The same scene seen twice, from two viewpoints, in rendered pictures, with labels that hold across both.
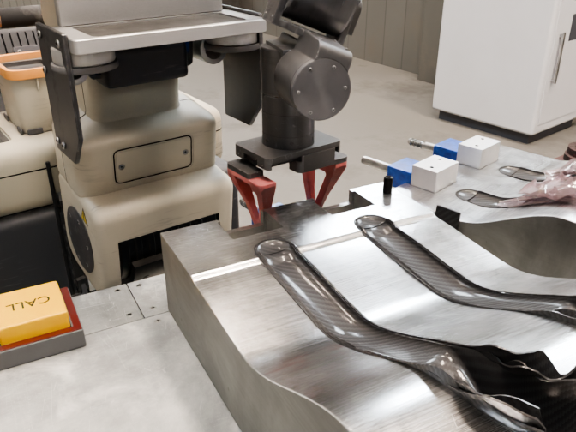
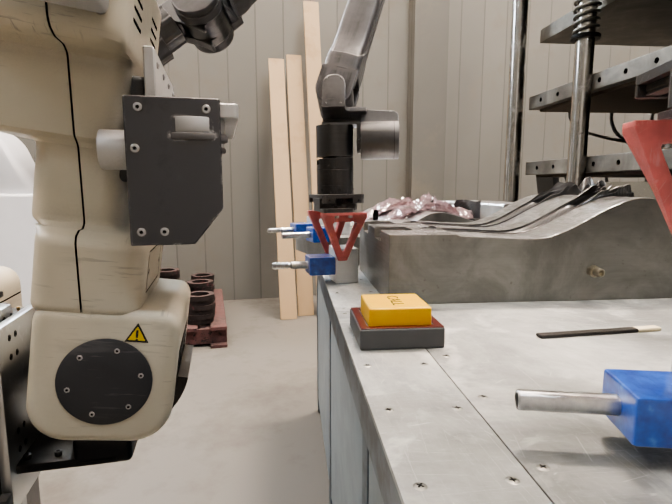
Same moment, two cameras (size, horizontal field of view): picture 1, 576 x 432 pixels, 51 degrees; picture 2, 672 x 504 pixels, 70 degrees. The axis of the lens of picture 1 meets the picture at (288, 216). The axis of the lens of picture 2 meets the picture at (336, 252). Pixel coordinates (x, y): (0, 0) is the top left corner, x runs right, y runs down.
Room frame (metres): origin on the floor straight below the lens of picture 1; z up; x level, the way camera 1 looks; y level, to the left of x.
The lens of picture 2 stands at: (0.35, 0.70, 0.95)
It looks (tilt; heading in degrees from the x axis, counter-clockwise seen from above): 8 degrees down; 292
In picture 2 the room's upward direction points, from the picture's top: straight up
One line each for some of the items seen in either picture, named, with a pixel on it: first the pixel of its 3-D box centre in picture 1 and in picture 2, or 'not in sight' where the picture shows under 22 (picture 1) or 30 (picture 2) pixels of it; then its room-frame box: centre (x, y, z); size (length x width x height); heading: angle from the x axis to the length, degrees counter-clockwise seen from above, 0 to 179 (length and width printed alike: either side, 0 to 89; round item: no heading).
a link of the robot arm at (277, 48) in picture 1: (290, 69); (338, 142); (0.63, 0.00, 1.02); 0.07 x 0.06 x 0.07; 18
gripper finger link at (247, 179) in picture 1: (269, 190); (339, 229); (0.62, 0.02, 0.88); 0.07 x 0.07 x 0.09; 37
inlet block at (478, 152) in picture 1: (447, 152); (297, 229); (0.82, -0.23, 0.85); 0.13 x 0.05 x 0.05; 45
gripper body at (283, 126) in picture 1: (288, 125); (335, 182); (0.64, 0.00, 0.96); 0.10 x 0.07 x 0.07; 127
